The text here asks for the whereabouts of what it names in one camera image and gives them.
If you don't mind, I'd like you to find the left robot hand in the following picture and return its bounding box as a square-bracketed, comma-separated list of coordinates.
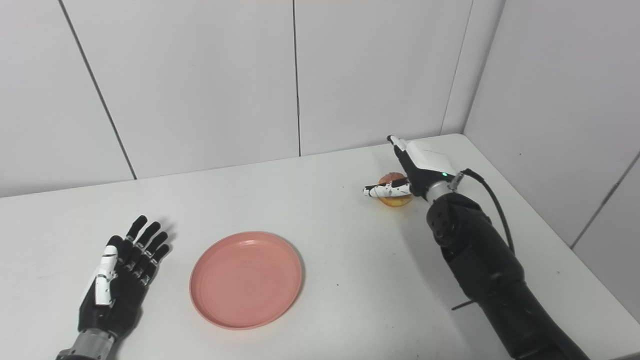
[77, 215, 171, 342]

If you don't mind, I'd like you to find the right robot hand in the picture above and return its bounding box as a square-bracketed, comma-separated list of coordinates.
[363, 134, 457, 202]

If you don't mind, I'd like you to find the cream puff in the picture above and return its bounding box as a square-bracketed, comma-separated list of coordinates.
[377, 172, 415, 208]

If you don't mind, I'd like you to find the pink round plate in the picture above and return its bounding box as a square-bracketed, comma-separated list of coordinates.
[189, 231, 304, 331]

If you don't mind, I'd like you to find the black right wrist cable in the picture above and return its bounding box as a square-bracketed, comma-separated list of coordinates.
[448, 168, 516, 256]

